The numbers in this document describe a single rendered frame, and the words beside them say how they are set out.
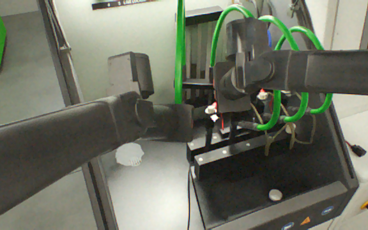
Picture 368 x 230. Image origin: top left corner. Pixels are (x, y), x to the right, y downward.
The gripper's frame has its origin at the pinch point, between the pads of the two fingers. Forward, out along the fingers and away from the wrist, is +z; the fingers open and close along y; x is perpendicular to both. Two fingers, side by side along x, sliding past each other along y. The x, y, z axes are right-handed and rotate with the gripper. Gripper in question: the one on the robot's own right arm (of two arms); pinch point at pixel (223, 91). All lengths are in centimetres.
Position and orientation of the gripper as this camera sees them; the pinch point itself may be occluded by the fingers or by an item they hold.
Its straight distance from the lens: 71.3
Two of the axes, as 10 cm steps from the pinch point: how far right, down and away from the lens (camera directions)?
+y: -0.9, -10.0, 0.3
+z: -0.8, 0.4, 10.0
